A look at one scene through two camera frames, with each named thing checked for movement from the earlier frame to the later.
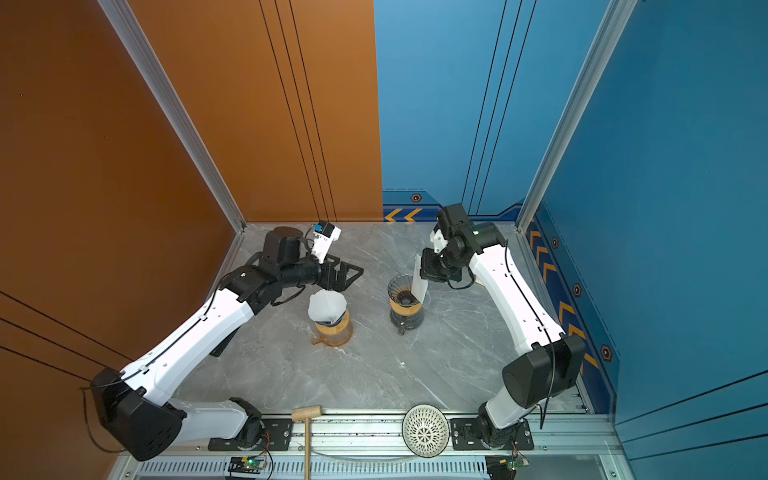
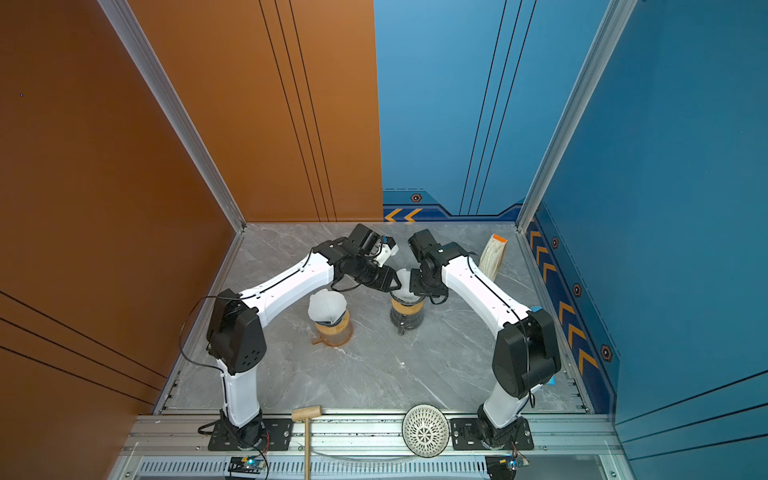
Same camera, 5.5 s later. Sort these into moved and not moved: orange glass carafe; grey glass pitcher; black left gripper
Moved: black left gripper
Not moved: grey glass pitcher; orange glass carafe
